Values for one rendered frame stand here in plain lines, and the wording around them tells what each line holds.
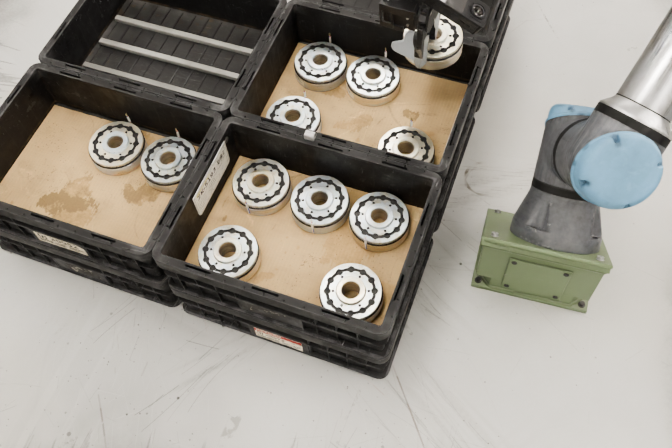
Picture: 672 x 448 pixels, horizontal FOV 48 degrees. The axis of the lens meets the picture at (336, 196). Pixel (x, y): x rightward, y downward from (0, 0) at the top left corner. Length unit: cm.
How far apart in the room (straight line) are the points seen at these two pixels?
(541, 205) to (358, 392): 44
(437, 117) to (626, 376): 57
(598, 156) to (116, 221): 82
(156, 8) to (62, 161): 41
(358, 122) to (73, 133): 55
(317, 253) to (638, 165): 53
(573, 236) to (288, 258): 47
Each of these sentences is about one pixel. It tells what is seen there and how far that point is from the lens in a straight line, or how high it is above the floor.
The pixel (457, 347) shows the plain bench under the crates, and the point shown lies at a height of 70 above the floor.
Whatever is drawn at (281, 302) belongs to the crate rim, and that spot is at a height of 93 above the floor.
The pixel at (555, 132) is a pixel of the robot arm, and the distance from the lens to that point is 127.
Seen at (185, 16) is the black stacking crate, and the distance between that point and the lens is 169.
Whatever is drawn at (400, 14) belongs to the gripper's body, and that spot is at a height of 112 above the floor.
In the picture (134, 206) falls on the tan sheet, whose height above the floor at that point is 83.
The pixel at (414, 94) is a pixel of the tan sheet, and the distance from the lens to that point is 149.
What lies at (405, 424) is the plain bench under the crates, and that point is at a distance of 134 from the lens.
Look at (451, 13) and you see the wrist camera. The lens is 119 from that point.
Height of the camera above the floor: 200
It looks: 59 degrees down
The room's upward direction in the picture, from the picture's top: 6 degrees counter-clockwise
